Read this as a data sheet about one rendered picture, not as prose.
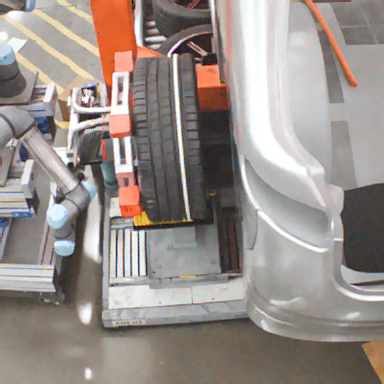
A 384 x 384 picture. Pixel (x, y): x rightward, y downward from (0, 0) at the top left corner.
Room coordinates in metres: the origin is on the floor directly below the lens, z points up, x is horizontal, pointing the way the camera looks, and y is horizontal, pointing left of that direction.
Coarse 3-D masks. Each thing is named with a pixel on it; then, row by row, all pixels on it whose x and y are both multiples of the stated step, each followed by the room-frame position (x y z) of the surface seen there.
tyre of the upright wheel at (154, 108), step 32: (160, 64) 2.19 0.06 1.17; (192, 64) 2.16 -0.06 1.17; (160, 96) 2.02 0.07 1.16; (192, 96) 2.00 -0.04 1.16; (160, 128) 1.91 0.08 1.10; (192, 128) 1.90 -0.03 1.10; (160, 160) 1.83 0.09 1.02; (192, 160) 1.83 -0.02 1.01; (160, 192) 1.79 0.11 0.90; (192, 192) 1.79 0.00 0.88
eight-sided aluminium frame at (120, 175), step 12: (120, 72) 2.23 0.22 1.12; (120, 84) 2.30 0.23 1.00; (132, 84) 2.33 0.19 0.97; (120, 108) 2.02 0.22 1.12; (120, 156) 1.91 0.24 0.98; (132, 156) 2.24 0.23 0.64; (120, 168) 1.86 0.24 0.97; (132, 168) 1.86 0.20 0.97; (120, 180) 1.85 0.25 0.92; (132, 180) 1.85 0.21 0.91
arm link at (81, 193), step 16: (16, 112) 1.89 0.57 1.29; (16, 128) 1.85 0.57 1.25; (32, 128) 1.87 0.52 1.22; (32, 144) 1.84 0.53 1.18; (48, 144) 1.85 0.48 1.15; (48, 160) 1.81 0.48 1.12; (64, 176) 1.78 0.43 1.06; (64, 192) 1.76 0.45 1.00; (80, 192) 1.75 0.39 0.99; (80, 208) 1.71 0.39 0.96
